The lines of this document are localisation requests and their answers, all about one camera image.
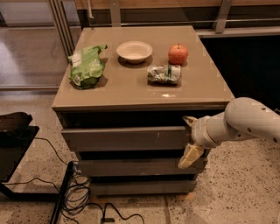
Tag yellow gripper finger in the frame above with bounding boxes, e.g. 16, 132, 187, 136
178, 143, 204, 169
183, 115, 197, 127

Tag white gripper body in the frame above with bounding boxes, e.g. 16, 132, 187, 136
192, 115, 222, 149

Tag grey top drawer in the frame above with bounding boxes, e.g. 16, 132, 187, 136
62, 126, 190, 151

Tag grey drawer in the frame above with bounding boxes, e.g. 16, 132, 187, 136
62, 126, 190, 151
79, 150, 207, 177
91, 180, 197, 196

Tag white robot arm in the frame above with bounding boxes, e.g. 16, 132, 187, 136
178, 97, 280, 169

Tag grey middle drawer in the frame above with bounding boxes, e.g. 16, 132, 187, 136
79, 150, 207, 177

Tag grey drawer cabinet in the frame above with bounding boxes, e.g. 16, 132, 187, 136
52, 26, 234, 185

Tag grey bottom drawer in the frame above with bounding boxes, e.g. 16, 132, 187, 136
91, 180, 197, 196

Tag crumpled green white snack bag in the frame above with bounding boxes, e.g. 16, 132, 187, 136
147, 65, 181, 85

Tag red apple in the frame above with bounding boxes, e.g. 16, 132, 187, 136
168, 44, 188, 66

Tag white paper bowl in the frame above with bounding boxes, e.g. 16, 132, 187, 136
116, 41, 153, 64

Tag green chip bag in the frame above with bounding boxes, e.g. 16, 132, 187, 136
68, 45, 107, 89

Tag metal railing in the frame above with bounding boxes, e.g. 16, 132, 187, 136
45, 0, 280, 54

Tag black stand base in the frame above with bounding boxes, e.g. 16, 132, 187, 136
0, 112, 74, 224

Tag black floor cables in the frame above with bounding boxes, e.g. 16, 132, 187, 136
3, 136, 146, 224

